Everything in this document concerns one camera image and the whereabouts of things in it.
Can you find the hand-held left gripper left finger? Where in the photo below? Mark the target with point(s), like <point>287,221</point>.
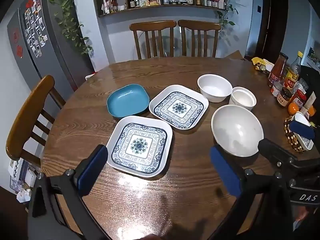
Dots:
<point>93,170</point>

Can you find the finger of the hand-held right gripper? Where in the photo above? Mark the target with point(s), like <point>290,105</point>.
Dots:
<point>273,152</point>
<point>302,130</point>

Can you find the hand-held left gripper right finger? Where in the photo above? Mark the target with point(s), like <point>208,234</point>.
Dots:
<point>225,175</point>

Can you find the large white bowl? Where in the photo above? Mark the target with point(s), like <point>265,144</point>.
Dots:
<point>235,130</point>

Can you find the blue patterned square plate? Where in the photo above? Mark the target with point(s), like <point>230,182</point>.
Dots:
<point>138,145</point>
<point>178,107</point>

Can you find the small white bowl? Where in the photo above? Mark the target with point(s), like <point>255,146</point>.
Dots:
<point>242,100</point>

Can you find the blue square bowl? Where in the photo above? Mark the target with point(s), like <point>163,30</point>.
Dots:
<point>127,100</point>

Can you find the medium white bowl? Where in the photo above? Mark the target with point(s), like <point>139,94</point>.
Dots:
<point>215,87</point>

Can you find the person's right forearm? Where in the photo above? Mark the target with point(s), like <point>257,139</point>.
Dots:
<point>303,221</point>

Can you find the small white dish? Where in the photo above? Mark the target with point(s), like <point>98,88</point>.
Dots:
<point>301,118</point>

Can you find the orange fruit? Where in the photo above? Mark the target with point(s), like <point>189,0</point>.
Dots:
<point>292,109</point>

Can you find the red-lidded jar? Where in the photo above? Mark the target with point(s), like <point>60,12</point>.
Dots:
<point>299,100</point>

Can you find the dark-lidded sauce jar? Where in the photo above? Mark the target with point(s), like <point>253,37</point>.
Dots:
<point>284,99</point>

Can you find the small white-labelled jar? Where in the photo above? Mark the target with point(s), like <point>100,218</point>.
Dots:
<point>276,88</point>

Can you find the pile of floor boxes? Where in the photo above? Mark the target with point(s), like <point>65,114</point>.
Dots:
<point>18,177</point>

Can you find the yellow snack bag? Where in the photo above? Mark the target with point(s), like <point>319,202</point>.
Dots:
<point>261,66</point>

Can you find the wooden slat-back chair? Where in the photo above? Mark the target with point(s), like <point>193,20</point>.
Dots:
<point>200,25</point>
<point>27,115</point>
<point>152,26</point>

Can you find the white power strip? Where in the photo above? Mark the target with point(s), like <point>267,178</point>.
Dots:
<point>90,76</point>

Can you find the brown wooden cabinet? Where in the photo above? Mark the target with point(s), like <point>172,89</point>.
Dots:
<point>10,215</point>

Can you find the brown cardboard box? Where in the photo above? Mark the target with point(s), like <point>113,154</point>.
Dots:
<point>236,55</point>

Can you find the dark wooden door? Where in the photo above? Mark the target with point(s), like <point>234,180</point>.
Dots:
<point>271,27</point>

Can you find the grey refrigerator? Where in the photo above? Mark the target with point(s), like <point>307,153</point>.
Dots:
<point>55,42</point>

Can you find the red paper decal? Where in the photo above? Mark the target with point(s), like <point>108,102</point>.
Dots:
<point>16,35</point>
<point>19,51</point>

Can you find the trailing green plant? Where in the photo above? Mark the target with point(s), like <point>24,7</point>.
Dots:
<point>67,17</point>
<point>226,12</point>

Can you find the group of fridge photo magnets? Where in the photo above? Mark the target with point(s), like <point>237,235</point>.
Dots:
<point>35,27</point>

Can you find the row of condiment jars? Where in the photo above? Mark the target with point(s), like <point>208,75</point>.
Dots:
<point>152,0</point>

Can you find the dark wall switch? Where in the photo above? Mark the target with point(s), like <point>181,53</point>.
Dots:
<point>259,8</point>

